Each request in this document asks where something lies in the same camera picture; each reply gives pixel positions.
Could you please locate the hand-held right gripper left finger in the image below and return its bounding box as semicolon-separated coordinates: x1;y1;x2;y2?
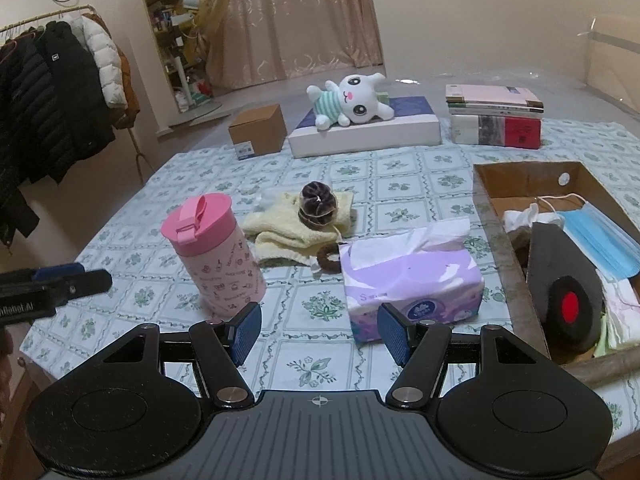
101;302;264;409

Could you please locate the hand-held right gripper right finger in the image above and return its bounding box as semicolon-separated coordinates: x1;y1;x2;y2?
376;302;557;409

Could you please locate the standing fan yellow plastic cover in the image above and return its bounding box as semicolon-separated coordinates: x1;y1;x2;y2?
176;0;237;111

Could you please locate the small brown hair tie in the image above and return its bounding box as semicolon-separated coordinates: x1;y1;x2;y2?
315;244;344;275

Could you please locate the black puffer jacket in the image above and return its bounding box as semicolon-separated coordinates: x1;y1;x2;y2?
0;35;67;248

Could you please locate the thin white book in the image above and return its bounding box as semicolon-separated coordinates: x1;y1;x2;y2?
447;102;545;117

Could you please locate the purple tissue pack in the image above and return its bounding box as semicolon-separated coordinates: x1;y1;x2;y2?
338;217;485;345

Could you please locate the dark brown scrunchie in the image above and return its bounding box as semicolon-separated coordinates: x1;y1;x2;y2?
298;181;341;230

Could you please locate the brown jacket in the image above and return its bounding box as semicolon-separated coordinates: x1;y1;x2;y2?
82;11;142;130

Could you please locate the plastic-wrapped bed headboard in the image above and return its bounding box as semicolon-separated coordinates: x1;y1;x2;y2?
580;14;640;117

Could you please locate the white puffer jacket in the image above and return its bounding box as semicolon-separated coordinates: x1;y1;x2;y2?
74;12;129;109

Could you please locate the light green cloth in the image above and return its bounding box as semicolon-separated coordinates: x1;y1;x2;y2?
592;310;627;359

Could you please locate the white bunny plush toy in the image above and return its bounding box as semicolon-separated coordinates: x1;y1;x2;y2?
306;72;396;131

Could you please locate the beige curtain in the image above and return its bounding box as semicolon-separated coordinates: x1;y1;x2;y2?
172;0;387;97

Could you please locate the white flat box blue top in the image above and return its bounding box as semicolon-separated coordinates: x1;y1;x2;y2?
287;95;442;160

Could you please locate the small pink white tissue packet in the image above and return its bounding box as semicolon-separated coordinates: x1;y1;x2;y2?
596;267;640;352

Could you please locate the metal clothes rack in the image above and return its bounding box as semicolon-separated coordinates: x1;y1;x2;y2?
0;4;147;183

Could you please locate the black jacket white logo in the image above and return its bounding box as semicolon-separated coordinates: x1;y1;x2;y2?
36;20;117;187

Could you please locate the white face mask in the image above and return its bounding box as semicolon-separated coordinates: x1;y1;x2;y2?
502;193;587;234

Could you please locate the black eye mask red circle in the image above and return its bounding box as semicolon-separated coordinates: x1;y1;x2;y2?
525;221;604;354

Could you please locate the pink lidded cup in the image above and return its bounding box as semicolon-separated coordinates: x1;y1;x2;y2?
160;192;267;319

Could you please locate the blue face mask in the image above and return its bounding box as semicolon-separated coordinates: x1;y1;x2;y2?
537;194;640;282

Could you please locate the grey mattress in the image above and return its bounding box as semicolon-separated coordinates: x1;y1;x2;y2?
155;62;640;173

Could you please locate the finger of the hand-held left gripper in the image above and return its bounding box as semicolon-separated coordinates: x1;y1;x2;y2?
44;268;114;307
0;262;87;287

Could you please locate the small brown cardboard box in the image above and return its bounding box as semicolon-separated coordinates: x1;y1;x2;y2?
228;104;288;162

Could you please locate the brown cardboard tray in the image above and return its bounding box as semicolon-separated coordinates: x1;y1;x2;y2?
472;160;640;387

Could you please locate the pink cover book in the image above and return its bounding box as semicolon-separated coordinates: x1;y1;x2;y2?
445;84;544;107

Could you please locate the yellow towel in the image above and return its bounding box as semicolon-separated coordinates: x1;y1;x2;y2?
243;189;359;264

